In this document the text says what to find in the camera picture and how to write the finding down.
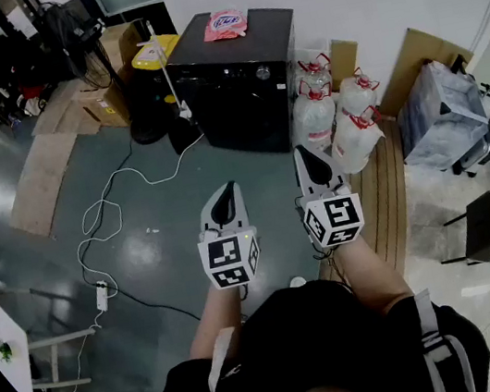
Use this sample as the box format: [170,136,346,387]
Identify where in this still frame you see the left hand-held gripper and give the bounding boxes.
[187,178,266,292]

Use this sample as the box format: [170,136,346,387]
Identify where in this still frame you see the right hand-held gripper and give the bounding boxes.
[287,137,369,253]

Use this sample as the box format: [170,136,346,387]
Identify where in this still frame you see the black washing machine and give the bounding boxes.
[156,0,319,171]

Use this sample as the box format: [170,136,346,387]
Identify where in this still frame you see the person's left forearm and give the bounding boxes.
[178,279,255,363]

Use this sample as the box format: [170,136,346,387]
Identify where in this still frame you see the person's right forearm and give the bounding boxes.
[326,225,419,325]

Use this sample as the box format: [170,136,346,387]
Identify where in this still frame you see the white tied plastic bags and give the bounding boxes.
[325,104,392,178]

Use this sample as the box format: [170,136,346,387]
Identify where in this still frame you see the wooden plank pallet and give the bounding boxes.
[293,116,425,287]

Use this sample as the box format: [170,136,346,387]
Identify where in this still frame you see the black floor mat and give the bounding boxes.
[164,113,209,158]

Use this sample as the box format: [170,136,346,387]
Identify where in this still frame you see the small leaning cardboard piece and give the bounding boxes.
[324,34,366,93]

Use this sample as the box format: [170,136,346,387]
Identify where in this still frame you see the clear plastic container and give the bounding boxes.
[295,35,335,65]

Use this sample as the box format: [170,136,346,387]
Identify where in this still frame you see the grey plastic storage crate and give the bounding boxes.
[386,51,490,189]

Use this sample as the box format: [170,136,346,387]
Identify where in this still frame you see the white plastic rod tool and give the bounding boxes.
[132,16,196,129]

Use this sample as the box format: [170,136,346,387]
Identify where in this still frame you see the large leaning cardboard panel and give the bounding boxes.
[365,16,484,121]

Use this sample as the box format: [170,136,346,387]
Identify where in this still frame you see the white power strip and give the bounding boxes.
[92,279,113,313]

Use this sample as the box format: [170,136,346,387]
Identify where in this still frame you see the person's black shirt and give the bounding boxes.
[123,252,490,392]

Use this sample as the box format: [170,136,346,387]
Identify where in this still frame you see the low cardboard box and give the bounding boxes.
[67,76,134,138]

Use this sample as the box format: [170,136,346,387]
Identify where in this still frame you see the yellow plastic bin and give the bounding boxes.
[126,31,186,76]

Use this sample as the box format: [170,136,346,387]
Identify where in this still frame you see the pink detergent pouch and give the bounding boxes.
[199,4,253,45]

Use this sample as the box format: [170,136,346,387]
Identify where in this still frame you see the black chair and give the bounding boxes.
[430,190,490,272]

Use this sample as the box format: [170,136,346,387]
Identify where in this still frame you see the flat cardboard sheet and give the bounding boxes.
[0,77,110,244]

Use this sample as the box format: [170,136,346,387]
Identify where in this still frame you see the tall cardboard box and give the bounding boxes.
[96,18,153,76]

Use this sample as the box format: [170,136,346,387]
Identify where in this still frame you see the black standing fan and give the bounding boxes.
[38,0,173,160]

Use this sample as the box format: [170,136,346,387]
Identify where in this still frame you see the small green plant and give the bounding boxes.
[0,337,17,366]

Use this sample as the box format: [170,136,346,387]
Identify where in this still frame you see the bagged water bottle red handle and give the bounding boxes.
[283,78,343,155]
[330,65,386,122]
[295,52,337,93]

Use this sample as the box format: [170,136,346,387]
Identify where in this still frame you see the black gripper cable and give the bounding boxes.
[293,190,352,295]

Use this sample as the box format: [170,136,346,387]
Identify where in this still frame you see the black floor cable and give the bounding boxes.
[59,128,202,341]

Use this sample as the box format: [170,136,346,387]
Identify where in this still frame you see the white power cable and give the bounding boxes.
[59,132,232,310]

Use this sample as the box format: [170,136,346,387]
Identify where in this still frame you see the grey left backpack strap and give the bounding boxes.
[150,325,249,392]

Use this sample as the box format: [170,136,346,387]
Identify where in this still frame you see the grey backpack strap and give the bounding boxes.
[409,283,479,392]
[150,325,249,392]

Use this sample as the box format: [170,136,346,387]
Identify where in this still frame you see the grey right backpack strap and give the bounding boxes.
[409,283,479,392]

